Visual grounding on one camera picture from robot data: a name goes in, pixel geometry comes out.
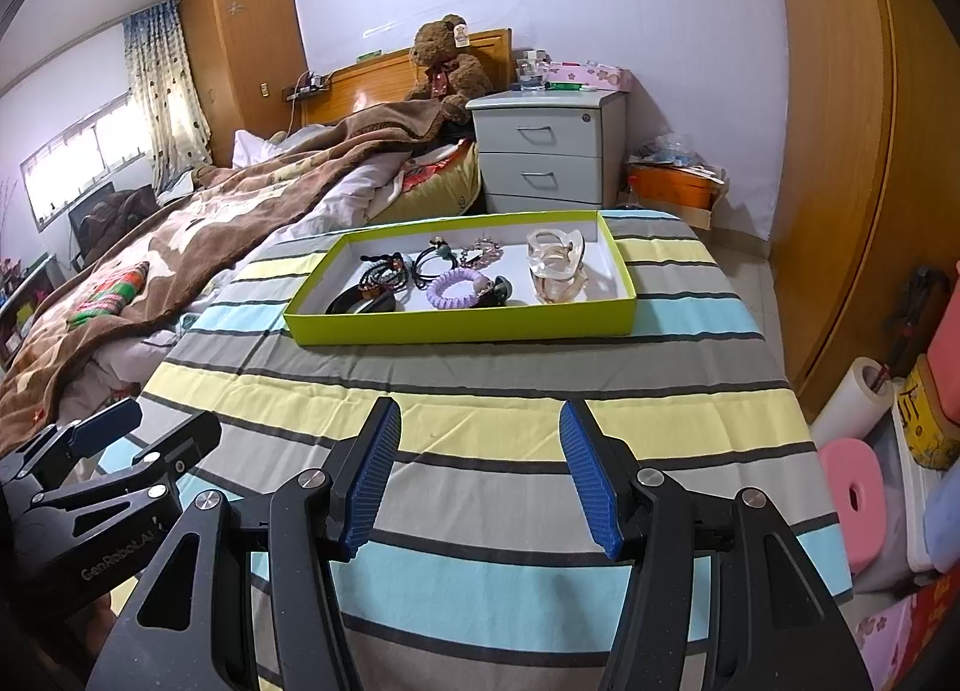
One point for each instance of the dotted curtain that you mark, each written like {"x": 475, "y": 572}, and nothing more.
{"x": 165, "y": 98}

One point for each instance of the orange storage box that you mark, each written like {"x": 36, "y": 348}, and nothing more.
{"x": 667, "y": 192}

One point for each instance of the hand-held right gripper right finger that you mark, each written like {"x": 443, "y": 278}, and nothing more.
{"x": 589, "y": 481}

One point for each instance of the green cardboard box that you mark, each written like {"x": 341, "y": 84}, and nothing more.
{"x": 465, "y": 327}

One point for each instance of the white paper roll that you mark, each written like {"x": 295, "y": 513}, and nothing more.
{"x": 847, "y": 406}

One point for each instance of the tall wooden wardrobe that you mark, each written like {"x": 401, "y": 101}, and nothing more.
{"x": 247, "y": 45}

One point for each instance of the yellow red pillow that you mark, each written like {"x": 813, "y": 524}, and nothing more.
{"x": 442, "y": 188}

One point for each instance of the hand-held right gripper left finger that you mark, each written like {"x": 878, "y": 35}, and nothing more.
{"x": 371, "y": 481}

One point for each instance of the wooden headboard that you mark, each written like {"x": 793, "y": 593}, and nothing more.
{"x": 367, "y": 79}

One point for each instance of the pink floral box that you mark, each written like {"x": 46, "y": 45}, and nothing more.
{"x": 592, "y": 74}

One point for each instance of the window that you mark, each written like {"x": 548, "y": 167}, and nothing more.
{"x": 82, "y": 151}

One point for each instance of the wooden sliding wardrobe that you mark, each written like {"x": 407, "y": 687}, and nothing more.
{"x": 840, "y": 136}

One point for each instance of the black hair band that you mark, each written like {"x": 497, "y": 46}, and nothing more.
{"x": 341, "y": 301}

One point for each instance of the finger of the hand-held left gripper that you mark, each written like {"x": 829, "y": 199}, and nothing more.
{"x": 180, "y": 451}
{"x": 105, "y": 428}

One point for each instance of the brown blanket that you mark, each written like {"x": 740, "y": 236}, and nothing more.
{"x": 225, "y": 211}

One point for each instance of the striped bed sheet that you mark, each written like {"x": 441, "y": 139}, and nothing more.
{"x": 525, "y": 391}

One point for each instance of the dark cloth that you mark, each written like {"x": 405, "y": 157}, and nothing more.
{"x": 112, "y": 218}

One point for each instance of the brown teddy bear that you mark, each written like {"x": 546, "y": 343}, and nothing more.
{"x": 442, "y": 53}

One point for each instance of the pink rhinestone hair clip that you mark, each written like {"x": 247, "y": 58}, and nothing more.
{"x": 480, "y": 252}

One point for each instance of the pink stool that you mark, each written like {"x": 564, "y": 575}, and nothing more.
{"x": 840, "y": 466}

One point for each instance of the white nightstand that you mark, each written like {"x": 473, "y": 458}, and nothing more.
{"x": 540, "y": 136}

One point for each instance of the clear glass bottle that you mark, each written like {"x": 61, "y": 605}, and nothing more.
{"x": 534, "y": 68}

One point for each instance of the yellow tin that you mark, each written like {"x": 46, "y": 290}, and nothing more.
{"x": 922, "y": 421}

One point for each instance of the clear hair claw clip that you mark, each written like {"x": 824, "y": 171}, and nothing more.
{"x": 555, "y": 271}

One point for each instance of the black power strip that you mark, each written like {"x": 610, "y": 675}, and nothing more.
{"x": 307, "y": 87}

